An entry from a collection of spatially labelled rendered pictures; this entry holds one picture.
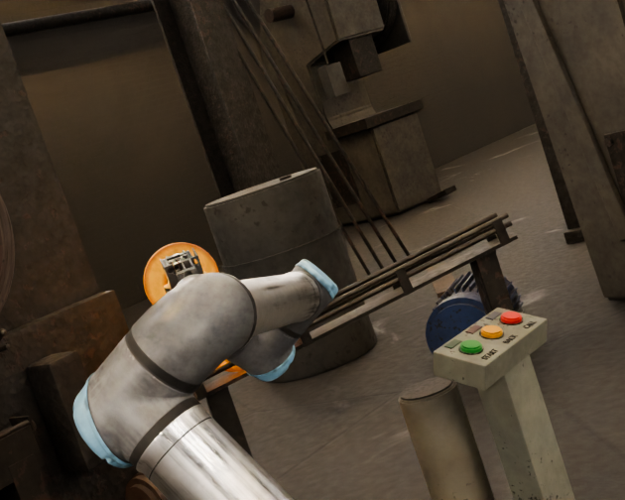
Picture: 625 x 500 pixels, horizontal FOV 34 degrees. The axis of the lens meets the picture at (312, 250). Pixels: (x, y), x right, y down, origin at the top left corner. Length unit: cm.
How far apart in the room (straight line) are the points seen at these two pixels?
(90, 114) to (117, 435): 867
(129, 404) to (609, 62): 290
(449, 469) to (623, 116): 218
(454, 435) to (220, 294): 81
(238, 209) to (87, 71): 567
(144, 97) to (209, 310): 909
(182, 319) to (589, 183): 298
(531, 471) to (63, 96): 822
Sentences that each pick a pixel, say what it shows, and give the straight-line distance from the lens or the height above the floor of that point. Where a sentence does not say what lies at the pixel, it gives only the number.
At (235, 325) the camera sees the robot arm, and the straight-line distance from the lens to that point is 130.
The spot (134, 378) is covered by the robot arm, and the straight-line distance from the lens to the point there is 128.
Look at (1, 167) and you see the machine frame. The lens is 228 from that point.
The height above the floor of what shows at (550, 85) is 92.
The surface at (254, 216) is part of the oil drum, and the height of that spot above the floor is 77.
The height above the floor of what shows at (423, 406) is 50.
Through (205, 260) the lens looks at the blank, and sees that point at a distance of 212.
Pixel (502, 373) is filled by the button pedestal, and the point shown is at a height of 54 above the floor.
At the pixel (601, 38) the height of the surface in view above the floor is 104.
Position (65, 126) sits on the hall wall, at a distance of 971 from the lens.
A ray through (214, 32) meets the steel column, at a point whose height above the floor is 178.
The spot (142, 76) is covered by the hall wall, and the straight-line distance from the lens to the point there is 1039.
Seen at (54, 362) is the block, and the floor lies 80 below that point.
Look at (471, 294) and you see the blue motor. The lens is 368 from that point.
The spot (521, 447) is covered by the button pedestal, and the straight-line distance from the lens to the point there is 194.
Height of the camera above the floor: 108
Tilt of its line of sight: 7 degrees down
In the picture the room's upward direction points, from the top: 19 degrees counter-clockwise
